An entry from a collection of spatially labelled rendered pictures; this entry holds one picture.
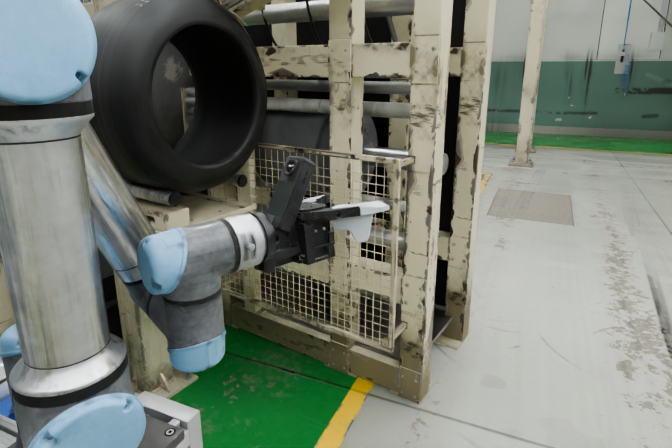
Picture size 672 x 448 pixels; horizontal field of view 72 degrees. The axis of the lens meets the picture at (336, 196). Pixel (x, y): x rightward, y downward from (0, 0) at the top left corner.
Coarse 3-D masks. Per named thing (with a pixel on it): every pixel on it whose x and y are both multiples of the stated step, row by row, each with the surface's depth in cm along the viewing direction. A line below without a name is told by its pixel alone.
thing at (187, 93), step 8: (184, 88) 193; (192, 88) 192; (184, 96) 194; (192, 96) 197; (184, 104) 194; (192, 104) 192; (184, 112) 195; (192, 112) 194; (184, 120) 195; (184, 128) 197
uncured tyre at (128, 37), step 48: (192, 0) 132; (144, 48) 120; (192, 48) 166; (240, 48) 149; (96, 96) 121; (144, 96) 122; (240, 96) 171; (144, 144) 125; (192, 144) 172; (240, 144) 156
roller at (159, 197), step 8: (128, 184) 148; (136, 184) 147; (136, 192) 144; (144, 192) 142; (152, 192) 141; (160, 192) 139; (168, 192) 138; (176, 192) 138; (152, 200) 141; (160, 200) 139; (168, 200) 136; (176, 200) 138
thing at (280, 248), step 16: (304, 208) 69; (320, 208) 69; (304, 224) 67; (320, 224) 70; (272, 240) 64; (288, 240) 68; (304, 240) 68; (320, 240) 70; (272, 256) 65; (288, 256) 68; (304, 256) 69; (320, 256) 71
